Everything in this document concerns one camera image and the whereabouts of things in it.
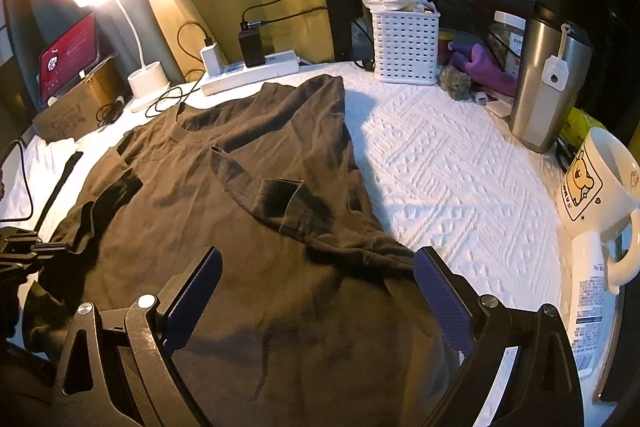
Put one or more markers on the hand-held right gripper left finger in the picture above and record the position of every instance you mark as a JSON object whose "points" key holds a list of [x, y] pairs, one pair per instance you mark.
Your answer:
{"points": [[195, 297]]}

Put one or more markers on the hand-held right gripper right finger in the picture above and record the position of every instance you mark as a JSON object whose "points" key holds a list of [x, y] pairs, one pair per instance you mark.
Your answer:
{"points": [[442, 297]]}

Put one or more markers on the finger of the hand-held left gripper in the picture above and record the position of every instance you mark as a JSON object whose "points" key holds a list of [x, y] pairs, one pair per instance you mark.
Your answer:
{"points": [[20, 239]]}

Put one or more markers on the brown t-shirt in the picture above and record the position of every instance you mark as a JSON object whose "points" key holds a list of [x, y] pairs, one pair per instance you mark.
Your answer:
{"points": [[250, 257]]}

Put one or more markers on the white bedding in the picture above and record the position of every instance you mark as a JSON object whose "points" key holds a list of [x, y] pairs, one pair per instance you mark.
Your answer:
{"points": [[45, 162]]}

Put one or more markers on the brown cardboard box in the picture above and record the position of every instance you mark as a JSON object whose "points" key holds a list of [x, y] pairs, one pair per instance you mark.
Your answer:
{"points": [[75, 107]]}

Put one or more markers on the white tube bottle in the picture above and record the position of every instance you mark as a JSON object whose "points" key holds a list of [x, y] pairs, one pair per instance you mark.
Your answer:
{"points": [[590, 297]]}

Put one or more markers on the white cartoon mug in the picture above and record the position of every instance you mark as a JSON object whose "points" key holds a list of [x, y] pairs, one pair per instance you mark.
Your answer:
{"points": [[600, 187]]}

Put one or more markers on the tablet with red screen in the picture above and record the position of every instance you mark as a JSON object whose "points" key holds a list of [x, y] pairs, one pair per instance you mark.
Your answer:
{"points": [[70, 52]]}

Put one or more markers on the white desk lamp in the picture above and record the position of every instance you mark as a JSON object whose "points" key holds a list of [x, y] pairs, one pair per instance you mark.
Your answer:
{"points": [[150, 82]]}

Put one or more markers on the grey rough stone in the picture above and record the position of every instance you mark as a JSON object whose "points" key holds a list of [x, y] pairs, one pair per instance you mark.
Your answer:
{"points": [[455, 82]]}

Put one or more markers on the teal curtain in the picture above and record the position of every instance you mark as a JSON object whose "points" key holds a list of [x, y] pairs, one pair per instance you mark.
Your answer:
{"points": [[25, 22]]}

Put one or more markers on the yellow plastic bag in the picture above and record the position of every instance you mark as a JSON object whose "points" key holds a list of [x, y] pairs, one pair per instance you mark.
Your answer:
{"points": [[580, 127]]}

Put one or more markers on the stainless steel tumbler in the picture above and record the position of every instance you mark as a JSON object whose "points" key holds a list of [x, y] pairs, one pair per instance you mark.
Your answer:
{"points": [[540, 97]]}

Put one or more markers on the white power strip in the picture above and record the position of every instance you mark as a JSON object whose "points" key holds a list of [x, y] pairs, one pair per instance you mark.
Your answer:
{"points": [[250, 74]]}

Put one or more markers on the purple plush toy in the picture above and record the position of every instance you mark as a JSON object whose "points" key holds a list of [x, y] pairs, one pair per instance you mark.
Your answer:
{"points": [[480, 67]]}

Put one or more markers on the white charger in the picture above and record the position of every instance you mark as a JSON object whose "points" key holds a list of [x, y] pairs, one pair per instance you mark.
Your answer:
{"points": [[211, 59]]}

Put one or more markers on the red can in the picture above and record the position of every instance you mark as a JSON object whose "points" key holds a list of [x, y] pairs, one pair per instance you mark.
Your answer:
{"points": [[445, 49]]}

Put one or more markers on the white plastic basket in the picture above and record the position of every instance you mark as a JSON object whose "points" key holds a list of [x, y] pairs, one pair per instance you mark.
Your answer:
{"points": [[405, 47]]}

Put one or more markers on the black charger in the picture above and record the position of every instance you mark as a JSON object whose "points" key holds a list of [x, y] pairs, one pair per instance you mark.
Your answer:
{"points": [[251, 49]]}

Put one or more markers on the jar with white lid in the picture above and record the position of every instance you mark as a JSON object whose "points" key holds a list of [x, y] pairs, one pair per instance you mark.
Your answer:
{"points": [[507, 42]]}

